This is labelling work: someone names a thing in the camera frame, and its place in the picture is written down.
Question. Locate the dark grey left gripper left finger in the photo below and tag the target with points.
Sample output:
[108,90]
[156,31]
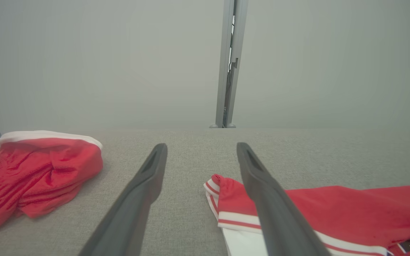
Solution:
[133,206]

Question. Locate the red basketball jersey white sleeves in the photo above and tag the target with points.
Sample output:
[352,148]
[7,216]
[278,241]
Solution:
[351,213]

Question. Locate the red shorts white waistband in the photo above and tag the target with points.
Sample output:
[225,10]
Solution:
[41,174]

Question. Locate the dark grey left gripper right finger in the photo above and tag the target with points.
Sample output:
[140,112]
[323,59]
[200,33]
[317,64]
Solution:
[276,217]

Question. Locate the grey metal partition post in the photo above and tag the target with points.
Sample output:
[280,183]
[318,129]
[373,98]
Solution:
[224,71]

